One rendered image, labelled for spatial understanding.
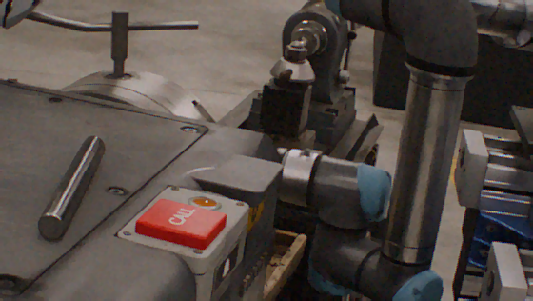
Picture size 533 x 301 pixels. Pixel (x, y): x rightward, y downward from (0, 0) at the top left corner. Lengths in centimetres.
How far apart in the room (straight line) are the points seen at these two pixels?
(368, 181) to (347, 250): 10
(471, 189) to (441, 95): 36
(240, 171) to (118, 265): 26
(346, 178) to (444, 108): 21
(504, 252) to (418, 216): 16
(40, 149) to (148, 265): 26
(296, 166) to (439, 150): 23
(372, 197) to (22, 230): 76
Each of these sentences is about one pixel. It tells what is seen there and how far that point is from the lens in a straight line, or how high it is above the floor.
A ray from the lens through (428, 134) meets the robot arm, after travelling 140.
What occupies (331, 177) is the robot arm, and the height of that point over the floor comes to 110.
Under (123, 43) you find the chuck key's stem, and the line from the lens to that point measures 135.
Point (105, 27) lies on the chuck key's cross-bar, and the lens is 135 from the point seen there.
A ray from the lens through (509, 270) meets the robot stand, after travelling 128.
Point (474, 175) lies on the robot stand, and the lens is 171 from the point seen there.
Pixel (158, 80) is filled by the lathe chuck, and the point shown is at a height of 123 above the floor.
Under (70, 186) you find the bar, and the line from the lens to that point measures 89.
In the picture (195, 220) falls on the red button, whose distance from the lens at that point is 88.
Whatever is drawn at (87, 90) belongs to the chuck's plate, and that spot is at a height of 123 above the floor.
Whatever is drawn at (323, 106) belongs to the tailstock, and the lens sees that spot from 247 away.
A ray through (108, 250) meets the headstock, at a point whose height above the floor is 125.
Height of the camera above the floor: 160
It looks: 18 degrees down
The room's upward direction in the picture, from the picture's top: 8 degrees clockwise
